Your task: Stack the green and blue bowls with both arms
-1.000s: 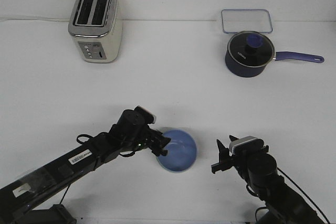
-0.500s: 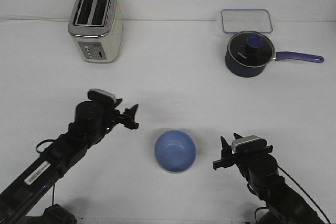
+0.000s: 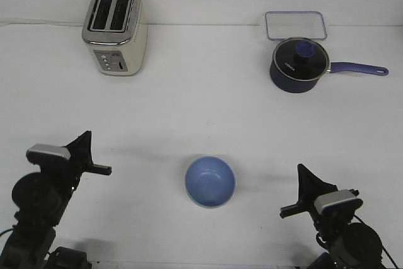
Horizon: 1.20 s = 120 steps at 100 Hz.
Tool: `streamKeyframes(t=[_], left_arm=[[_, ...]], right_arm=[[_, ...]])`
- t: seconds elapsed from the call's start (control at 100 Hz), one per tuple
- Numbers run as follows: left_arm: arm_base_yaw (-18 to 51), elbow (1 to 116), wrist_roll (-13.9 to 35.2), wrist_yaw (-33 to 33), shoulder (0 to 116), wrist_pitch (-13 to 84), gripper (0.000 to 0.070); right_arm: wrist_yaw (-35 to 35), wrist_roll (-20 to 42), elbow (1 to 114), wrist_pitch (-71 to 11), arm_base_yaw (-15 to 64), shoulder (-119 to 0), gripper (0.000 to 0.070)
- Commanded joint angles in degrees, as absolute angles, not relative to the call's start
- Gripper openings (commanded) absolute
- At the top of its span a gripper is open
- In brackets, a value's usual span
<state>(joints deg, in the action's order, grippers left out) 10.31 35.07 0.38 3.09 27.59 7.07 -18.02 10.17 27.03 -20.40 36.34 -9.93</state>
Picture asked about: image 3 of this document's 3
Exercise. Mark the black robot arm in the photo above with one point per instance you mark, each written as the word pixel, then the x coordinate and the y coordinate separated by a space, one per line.
pixel 42 198
pixel 347 244

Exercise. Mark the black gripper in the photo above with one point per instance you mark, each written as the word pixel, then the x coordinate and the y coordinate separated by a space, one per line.
pixel 66 174
pixel 310 187

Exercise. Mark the clear blue-rimmed container lid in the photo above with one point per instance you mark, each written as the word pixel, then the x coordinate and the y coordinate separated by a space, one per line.
pixel 281 25

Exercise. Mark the dark blue saucepan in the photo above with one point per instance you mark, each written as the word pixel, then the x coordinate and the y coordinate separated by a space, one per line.
pixel 292 85

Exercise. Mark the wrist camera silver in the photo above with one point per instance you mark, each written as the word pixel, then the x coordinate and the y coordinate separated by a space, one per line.
pixel 44 154
pixel 342 202

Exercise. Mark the glass pot lid blue knob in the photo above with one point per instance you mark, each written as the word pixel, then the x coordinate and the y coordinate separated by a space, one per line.
pixel 300 59

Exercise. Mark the cream and steel toaster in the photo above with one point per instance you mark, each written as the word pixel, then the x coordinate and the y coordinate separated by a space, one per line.
pixel 115 33

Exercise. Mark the blue bowl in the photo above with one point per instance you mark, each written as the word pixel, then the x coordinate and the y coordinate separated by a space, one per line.
pixel 210 182

